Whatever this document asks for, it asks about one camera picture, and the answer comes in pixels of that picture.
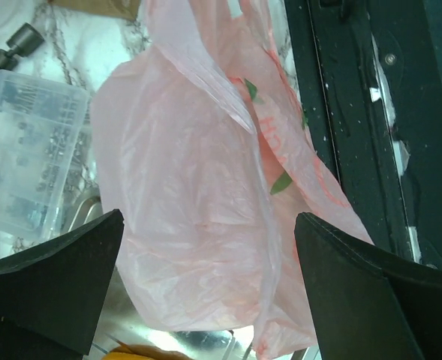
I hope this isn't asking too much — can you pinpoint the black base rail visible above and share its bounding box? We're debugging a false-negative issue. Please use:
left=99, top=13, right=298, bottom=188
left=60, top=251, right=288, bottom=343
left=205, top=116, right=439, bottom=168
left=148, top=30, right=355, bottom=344
left=284, top=1, right=442, bottom=270

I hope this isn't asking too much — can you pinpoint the black pipe tee fitting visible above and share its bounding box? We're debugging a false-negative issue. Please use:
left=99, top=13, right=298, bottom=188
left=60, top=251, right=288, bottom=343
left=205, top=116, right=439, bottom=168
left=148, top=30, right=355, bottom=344
left=0, top=22, right=44, bottom=71

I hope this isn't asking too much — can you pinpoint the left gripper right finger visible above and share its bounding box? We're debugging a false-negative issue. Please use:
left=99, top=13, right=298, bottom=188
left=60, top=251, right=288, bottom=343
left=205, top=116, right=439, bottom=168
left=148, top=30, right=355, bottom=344
left=294, top=213, right=442, bottom=359

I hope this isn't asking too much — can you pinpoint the metal baking tray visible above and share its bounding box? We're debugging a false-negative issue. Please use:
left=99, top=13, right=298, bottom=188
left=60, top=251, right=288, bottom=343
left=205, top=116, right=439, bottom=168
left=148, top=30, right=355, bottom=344
left=62, top=194, right=319, bottom=360

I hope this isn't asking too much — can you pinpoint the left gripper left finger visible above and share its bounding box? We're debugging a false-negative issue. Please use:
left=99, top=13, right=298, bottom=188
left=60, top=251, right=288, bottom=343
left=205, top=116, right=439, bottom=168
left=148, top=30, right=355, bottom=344
left=0, top=209, right=124, bottom=359

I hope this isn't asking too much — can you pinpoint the clear plastic screw box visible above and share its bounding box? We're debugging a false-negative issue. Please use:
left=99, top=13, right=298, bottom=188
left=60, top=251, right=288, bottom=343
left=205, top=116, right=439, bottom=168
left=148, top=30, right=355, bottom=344
left=0, top=70, right=89, bottom=242

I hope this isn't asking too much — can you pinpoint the brown burlap tote bag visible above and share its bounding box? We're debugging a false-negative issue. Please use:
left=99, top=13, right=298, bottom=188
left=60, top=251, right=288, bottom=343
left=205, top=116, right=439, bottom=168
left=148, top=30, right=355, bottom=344
left=48, top=0, right=141, bottom=21

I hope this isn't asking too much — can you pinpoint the toy baguette bread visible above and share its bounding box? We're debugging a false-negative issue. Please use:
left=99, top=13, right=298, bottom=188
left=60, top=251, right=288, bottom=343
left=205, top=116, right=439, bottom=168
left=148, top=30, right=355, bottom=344
left=103, top=342, right=191, bottom=360

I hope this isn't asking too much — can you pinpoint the pink plastic grocery bag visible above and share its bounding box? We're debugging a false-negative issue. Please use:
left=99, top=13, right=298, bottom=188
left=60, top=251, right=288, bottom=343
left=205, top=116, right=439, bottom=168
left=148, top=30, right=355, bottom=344
left=90, top=1, right=370, bottom=359

